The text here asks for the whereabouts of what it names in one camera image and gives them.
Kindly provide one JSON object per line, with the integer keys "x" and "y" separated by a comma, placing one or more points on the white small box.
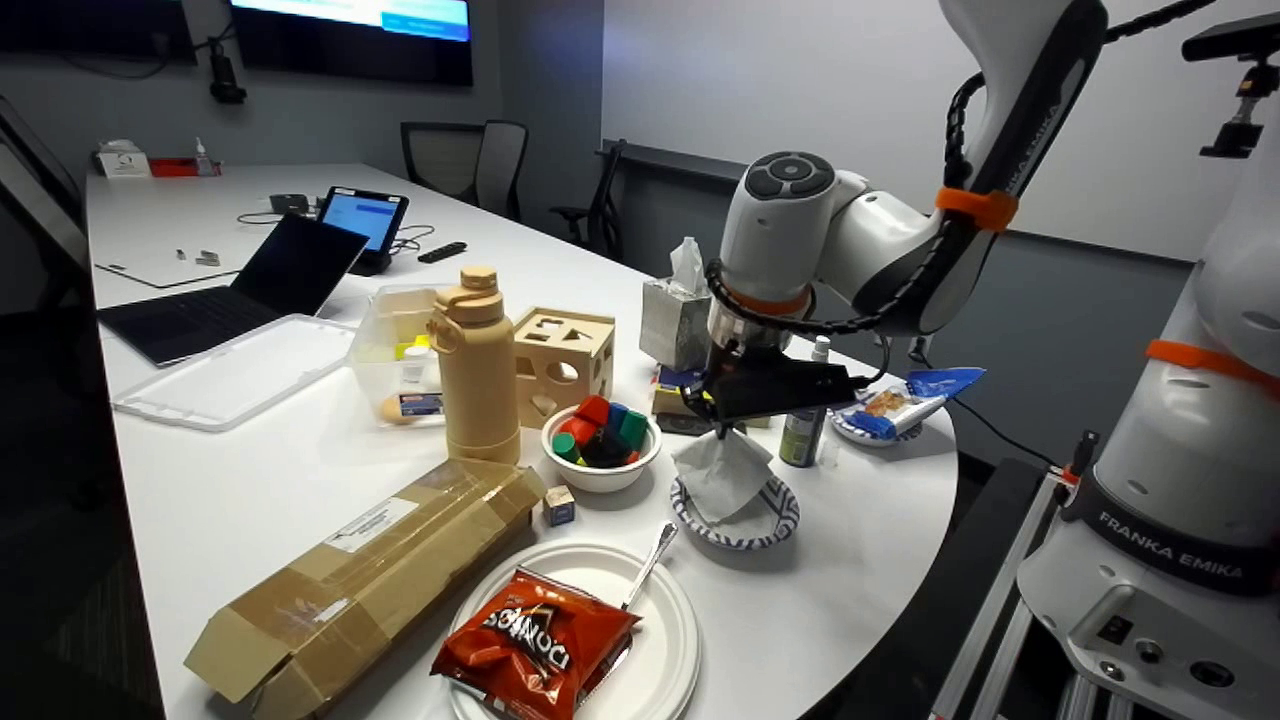
{"x": 121, "y": 163}

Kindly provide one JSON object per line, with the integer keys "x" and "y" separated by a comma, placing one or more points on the long brown cardboard box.
{"x": 362, "y": 574}

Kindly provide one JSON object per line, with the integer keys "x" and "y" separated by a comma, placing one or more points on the red toy block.
{"x": 593, "y": 410}

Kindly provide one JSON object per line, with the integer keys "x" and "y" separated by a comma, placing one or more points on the wooden shape sorter box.
{"x": 567, "y": 365}

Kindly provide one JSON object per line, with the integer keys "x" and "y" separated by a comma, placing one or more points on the grey tissue box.
{"x": 675, "y": 327}

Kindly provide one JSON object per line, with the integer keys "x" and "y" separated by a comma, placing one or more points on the black remote control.
{"x": 441, "y": 251}

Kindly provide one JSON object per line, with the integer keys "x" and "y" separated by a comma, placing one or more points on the black laptop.
{"x": 202, "y": 321}

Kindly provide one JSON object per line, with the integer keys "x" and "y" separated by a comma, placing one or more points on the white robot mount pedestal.
{"x": 1132, "y": 645}

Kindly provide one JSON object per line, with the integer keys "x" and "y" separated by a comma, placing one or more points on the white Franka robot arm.
{"x": 854, "y": 240}

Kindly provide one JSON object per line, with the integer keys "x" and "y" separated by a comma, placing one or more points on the small wooden cube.
{"x": 556, "y": 507}

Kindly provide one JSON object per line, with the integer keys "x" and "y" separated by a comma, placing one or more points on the wall television screen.
{"x": 344, "y": 35}

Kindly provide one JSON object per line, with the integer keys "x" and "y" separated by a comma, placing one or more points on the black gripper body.
{"x": 733, "y": 380}

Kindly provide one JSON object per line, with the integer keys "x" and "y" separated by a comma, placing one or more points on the clear plastic container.
{"x": 384, "y": 349}

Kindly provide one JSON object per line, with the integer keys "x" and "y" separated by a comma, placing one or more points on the white plate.
{"x": 656, "y": 653}

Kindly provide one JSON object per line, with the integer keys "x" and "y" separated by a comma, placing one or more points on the white bowl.
{"x": 600, "y": 476}

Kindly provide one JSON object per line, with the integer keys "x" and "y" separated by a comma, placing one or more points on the green toy block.
{"x": 635, "y": 431}

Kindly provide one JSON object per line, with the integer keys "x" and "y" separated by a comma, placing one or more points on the blue snack bag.
{"x": 920, "y": 393}

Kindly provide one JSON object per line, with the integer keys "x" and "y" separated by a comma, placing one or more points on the tan water bottle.
{"x": 476, "y": 373}

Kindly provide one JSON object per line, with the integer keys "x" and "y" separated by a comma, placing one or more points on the white plastic fork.
{"x": 649, "y": 566}

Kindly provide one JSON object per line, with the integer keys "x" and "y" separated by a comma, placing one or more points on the black camera on stand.
{"x": 1243, "y": 44}

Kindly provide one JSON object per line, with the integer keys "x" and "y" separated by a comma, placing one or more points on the red flat box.
{"x": 186, "y": 166}

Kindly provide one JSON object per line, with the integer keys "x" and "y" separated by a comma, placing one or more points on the black tablet on stand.
{"x": 362, "y": 222}

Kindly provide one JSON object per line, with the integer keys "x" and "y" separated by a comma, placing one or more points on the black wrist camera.
{"x": 805, "y": 387}

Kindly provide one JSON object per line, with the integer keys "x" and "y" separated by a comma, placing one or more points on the grey mesh office chair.
{"x": 500, "y": 166}
{"x": 441, "y": 158}

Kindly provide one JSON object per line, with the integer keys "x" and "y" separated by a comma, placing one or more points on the clear plastic lid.
{"x": 226, "y": 373}

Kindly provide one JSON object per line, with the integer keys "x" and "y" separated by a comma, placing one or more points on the red chips bag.
{"x": 535, "y": 645}

